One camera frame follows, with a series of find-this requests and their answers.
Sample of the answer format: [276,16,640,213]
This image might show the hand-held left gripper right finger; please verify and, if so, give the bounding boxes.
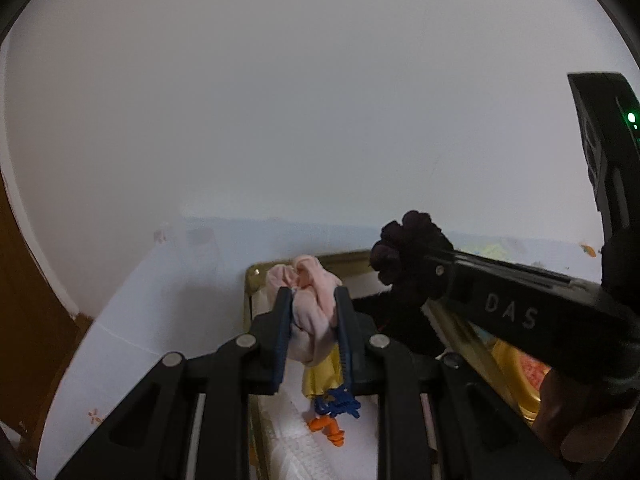
[333,287,572,480]

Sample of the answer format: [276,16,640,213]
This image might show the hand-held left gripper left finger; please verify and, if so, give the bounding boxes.
[55,287,294,480]

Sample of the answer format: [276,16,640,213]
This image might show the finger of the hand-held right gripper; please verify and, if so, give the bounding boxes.
[422,246,460,312]

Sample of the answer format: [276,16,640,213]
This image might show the yellow cloth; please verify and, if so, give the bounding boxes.
[301,349,346,402]

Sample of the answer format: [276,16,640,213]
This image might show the pink cloth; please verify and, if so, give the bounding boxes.
[265,254,343,367]

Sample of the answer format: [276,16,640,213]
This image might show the dark scrunchie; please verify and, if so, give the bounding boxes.
[370,210,456,302]

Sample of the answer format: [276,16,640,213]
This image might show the gold metal tray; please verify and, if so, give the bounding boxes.
[244,250,543,480]

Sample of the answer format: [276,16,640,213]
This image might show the orange earplugs with blue cord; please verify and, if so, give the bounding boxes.
[307,387,362,448]

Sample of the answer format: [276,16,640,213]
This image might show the person's right hand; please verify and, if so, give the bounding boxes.
[531,366,635,462]

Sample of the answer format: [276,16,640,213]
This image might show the yellow round container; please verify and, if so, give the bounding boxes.
[492,337,547,413]

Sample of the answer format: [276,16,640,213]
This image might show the orange-print white bedsheet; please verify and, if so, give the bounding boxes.
[37,215,601,480]

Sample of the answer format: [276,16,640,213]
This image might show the wooden panel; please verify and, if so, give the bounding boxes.
[0,170,94,441]

